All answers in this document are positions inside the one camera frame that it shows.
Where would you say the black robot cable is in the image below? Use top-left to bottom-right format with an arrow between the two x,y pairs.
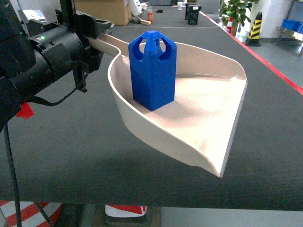
2,61 -> 89,227

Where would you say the yellow black traffic cone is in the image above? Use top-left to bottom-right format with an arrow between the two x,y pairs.
244,11 -> 262,47

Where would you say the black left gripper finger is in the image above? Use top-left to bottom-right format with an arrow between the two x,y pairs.
94,19 -> 115,39

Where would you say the red white striped barrier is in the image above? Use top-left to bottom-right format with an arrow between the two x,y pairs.
0,201 -> 62,227

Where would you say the black crate stack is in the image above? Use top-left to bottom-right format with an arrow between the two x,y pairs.
185,3 -> 202,25

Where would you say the blue 3D-printed part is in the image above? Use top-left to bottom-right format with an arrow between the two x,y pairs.
128,30 -> 177,111

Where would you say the beige plastic dustpan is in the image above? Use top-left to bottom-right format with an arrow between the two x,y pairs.
89,35 -> 247,177

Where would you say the red white traffic cone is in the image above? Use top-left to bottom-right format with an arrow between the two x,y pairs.
226,17 -> 233,34

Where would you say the wooden handled brush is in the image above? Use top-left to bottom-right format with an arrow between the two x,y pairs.
133,16 -> 152,26

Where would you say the orange bottle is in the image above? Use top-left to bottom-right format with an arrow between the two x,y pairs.
147,11 -> 153,24

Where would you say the steel roller shelf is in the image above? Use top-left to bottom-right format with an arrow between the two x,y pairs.
276,0 -> 303,56

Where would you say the cardboard box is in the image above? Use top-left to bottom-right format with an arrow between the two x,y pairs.
75,0 -> 132,26

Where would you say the black table mat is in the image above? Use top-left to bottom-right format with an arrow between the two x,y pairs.
9,18 -> 303,211

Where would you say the green potted plant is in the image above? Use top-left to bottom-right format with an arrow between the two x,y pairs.
219,0 -> 259,36

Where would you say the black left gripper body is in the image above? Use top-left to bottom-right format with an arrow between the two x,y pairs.
27,13 -> 103,85

